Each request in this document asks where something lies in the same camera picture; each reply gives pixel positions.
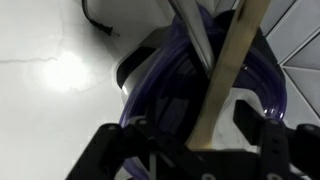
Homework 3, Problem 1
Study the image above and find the black steel coffee machine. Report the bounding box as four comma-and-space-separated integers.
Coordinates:
114, 5, 289, 180

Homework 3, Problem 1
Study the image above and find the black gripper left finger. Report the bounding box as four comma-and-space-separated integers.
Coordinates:
64, 118, 188, 180

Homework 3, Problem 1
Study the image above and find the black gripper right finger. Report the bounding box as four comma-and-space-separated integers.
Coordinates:
233, 99, 320, 180

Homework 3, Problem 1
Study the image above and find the large metal spoon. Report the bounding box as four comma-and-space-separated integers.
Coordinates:
166, 0, 217, 80

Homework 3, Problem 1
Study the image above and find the wooden spoon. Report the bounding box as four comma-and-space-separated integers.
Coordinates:
184, 0, 273, 151

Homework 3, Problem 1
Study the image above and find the black power cord with plug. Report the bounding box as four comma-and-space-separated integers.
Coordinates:
81, 0, 121, 38

